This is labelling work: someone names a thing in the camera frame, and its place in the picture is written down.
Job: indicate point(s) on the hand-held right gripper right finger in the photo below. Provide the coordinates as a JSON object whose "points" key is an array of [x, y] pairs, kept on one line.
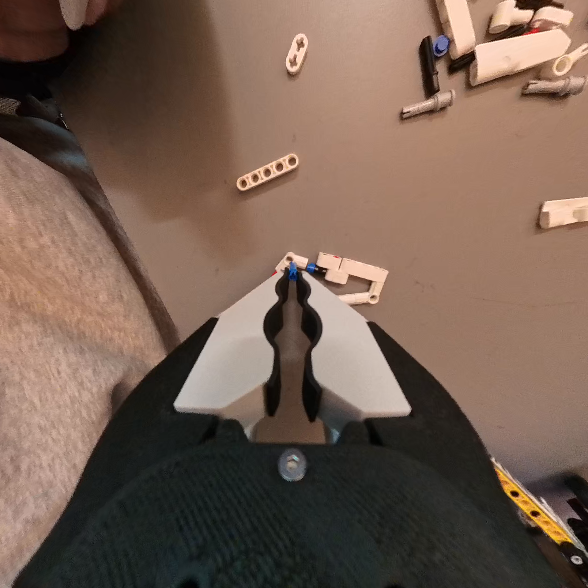
{"points": [[353, 363]]}

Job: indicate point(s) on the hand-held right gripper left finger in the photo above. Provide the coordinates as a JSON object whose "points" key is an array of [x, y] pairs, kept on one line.
{"points": [[220, 363]]}

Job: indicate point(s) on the white lego beam assembly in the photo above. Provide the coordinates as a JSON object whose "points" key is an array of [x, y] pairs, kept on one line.
{"points": [[363, 271]]}

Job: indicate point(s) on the small blue lego pin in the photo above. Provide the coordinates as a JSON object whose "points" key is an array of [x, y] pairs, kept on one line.
{"points": [[292, 272]]}

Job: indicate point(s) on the white lego elbow connector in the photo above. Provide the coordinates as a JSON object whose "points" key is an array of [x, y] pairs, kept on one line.
{"points": [[503, 11]]}

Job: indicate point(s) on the white five-hole lego beam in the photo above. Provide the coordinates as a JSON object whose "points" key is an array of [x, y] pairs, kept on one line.
{"points": [[261, 176]]}

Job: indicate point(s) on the yellow black lego model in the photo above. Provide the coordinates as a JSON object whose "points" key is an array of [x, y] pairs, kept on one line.
{"points": [[523, 505]]}

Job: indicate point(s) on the white lego bar piece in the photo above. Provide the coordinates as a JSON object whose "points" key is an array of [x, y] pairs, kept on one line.
{"points": [[565, 213]]}

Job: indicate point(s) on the grey lego axle pin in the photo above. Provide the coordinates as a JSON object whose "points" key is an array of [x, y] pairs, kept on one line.
{"points": [[427, 104], [551, 86]]}

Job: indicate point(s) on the black lego axle connector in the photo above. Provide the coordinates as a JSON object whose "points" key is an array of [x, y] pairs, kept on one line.
{"points": [[429, 69]]}

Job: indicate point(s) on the white two-hole lego beam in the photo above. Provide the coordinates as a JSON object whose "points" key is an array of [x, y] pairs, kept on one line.
{"points": [[296, 54]]}

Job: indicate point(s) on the thin black lego axle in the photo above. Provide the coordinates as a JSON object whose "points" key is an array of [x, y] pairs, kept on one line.
{"points": [[461, 62]]}

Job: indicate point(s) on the large white lego panel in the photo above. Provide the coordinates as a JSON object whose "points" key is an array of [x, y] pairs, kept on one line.
{"points": [[514, 57]]}

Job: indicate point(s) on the long white lego panel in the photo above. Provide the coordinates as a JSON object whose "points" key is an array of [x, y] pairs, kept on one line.
{"points": [[459, 25]]}

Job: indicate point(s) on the white lego tube connector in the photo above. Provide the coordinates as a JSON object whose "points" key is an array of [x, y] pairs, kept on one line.
{"points": [[562, 64]]}

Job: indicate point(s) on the white lego piece red pin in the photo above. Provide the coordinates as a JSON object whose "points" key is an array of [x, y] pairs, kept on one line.
{"points": [[553, 17]]}

